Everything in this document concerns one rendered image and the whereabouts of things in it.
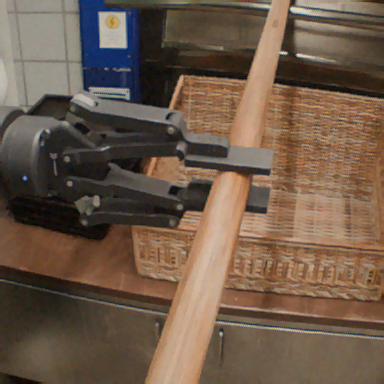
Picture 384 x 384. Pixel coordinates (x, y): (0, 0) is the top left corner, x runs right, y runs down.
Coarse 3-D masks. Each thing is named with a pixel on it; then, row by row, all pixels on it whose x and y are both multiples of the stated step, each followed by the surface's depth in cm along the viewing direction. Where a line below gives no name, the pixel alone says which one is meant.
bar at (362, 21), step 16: (112, 0) 109; (128, 0) 108; (144, 0) 108; (160, 0) 107; (176, 0) 107; (192, 0) 106; (208, 0) 106; (224, 0) 105; (240, 0) 105; (288, 16) 103; (304, 16) 103; (320, 16) 102; (336, 16) 101; (352, 16) 101; (368, 16) 100
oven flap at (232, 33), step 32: (256, 0) 142; (320, 0) 139; (352, 0) 137; (192, 32) 147; (224, 32) 146; (256, 32) 144; (288, 32) 142; (320, 32) 141; (352, 32) 139; (352, 64) 139
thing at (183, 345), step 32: (288, 0) 96; (256, 64) 68; (256, 96) 61; (256, 128) 56; (224, 192) 47; (224, 224) 43; (192, 256) 41; (224, 256) 41; (192, 288) 38; (224, 288) 40; (192, 320) 36; (160, 352) 34; (192, 352) 34
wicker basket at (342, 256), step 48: (192, 96) 154; (240, 96) 152; (288, 96) 149; (336, 96) 147; (288, 144) 154; (336, 144) 151; (288, 192) 156; (336, 192) 155; (144, 240) 125; (192, 240) 123; (240, 240) 120; (288, 240) 117; (336, 240) 140; (240, 288) 127; (288, 288) 125; (336, 288) 123
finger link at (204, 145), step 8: (168, 120) 49; (176, 120) 48; (184, 128) 49; (176, 136) 49; (184, 136) 49; (192, 136) 50; (200, 136) 50; (208, 136) 50; (216, 136) 50; (192, 144) 49; (200, 144) 49; (208, 144) 49; (216, 144) 49; (224, 144) 49; (192, 152) 50; (200, 152) 49; (208, 152) 49; (216, 152) 49; (224, 152) 49
